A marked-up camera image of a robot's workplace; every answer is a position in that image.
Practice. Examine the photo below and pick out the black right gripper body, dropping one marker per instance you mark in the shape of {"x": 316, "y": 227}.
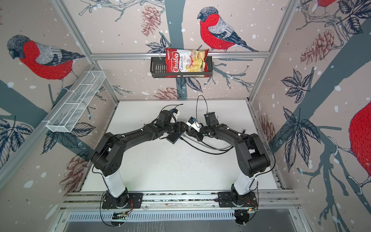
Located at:
{"x": 203, "y": 132}

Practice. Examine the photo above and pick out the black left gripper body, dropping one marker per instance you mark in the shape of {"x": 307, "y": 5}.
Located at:
{"x": 177, "y": 127}

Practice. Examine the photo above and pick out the black network switch box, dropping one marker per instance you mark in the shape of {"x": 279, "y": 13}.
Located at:
{"x": 173, "y": 137}

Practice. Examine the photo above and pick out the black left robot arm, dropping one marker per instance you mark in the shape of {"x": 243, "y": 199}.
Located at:
{"x": 109, "y": 152}

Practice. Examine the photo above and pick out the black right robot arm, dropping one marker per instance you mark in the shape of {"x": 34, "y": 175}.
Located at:
{"x": 251, "y": 153}

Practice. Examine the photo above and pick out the red cassava chips bag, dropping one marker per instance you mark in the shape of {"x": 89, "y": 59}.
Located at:
{"x": 187, "y": 61}

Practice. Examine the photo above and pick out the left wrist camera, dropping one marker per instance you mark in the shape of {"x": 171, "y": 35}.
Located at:
{"x": 175, "y": 112}

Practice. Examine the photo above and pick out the black wall basket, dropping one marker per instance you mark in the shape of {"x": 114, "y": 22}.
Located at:
{"x": 158, "y": 69}

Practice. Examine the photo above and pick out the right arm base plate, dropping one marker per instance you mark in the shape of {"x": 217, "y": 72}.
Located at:
{"x": 232, "y": 199}

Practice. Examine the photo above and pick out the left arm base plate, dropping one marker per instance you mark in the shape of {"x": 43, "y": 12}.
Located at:
{"x": 125, "y": 201}

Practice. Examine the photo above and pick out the aluminium mounting rail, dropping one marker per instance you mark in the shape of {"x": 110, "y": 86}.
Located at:
{"x": 184, "y": 200}

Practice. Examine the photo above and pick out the white wire mesh shelf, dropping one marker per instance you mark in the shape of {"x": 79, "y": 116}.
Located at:
{"x": 78, "y": 99}

